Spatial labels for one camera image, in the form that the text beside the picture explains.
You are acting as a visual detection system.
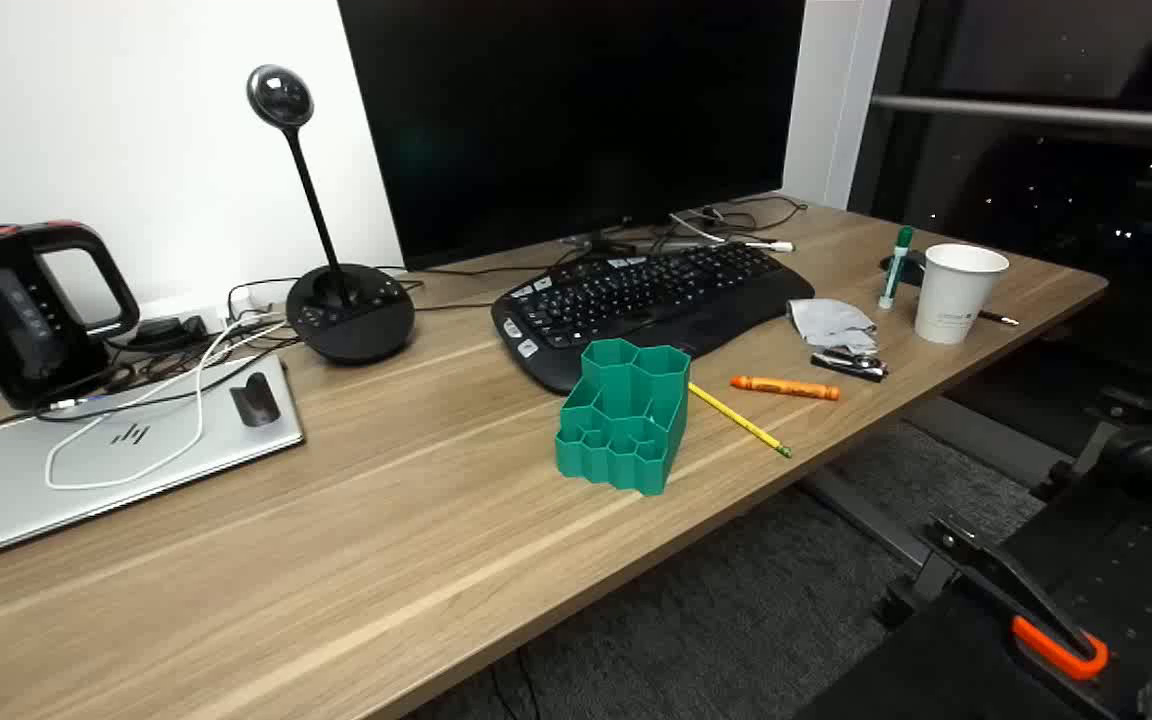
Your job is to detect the silver laptop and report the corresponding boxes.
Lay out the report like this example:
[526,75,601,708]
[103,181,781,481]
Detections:
[0,353,307,578]

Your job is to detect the black perforated robot table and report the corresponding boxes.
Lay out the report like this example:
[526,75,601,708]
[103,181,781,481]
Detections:
[801,466,1152,720]

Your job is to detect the small black remote controller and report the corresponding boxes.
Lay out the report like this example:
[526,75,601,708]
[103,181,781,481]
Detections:
[809,346,893,384]

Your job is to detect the black ergonomic keyboard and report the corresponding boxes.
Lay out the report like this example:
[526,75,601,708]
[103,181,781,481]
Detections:
[487,239,821,397]

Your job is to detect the yellow pencil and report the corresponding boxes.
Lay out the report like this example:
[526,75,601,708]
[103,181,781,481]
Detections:
[684,379,798,466]

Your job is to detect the grey cloth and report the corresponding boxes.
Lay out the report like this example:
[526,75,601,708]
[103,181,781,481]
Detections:
[788,298,886,362]

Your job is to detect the grey metal window bar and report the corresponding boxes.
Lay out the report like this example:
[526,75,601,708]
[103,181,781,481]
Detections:
[870,93,1152,142]

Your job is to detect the green capped white marker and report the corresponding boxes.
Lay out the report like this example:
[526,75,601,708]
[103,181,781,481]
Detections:
[876,220,922,315]

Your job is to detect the white connector cable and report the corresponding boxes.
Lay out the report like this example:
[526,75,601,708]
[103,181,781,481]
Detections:
[664,210,801,256]

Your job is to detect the orange handled black clamp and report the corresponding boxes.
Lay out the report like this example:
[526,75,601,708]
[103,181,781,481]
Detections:
[930,518,1116,688]

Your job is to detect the black power brick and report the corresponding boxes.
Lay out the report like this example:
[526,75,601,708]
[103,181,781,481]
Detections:
[131,311,216,362]

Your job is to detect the green plastic desk organizer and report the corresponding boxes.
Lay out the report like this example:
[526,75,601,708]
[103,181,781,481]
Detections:
[552,337,696,502]

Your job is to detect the black electric kettle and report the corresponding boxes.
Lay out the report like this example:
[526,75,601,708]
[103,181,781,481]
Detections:
[0,220,150,417]

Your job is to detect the orange marker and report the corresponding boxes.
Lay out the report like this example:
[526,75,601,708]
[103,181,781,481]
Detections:
[728,372,844,404]

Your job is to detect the small black adapter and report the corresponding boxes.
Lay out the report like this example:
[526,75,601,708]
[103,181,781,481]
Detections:
[230,372,285,433]

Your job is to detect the black conference webcam on stand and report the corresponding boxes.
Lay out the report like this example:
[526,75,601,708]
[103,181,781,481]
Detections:
[246,59,419,369]

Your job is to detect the black computer monitor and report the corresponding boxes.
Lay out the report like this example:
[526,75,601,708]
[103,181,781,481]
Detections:
[336,0,809,272]

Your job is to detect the white paper cup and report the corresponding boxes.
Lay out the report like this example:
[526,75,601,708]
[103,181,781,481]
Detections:
[912,239,1011,350]

